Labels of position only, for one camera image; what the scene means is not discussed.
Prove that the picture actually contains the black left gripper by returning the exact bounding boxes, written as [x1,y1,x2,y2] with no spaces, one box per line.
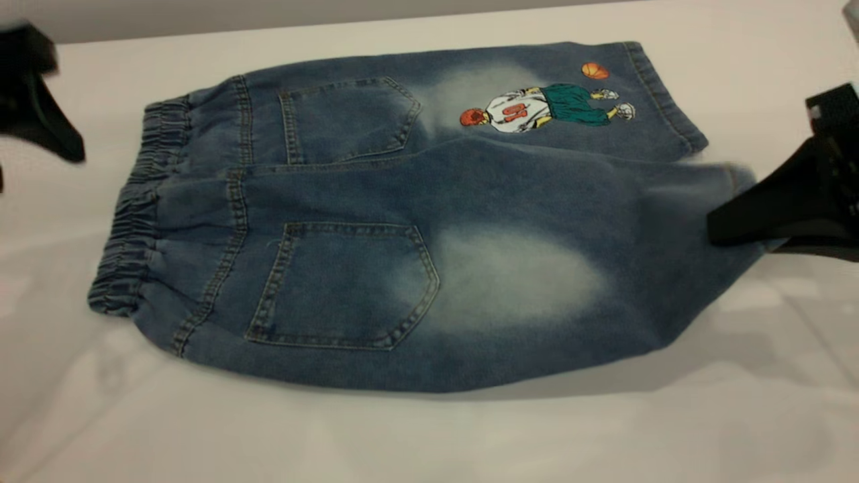
[0,23,87,163]

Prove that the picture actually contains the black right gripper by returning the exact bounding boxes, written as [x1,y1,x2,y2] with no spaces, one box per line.
[707,84,859,263]

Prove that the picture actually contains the blue denim shorts with print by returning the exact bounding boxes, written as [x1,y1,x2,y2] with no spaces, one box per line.
[87,40,769,393]

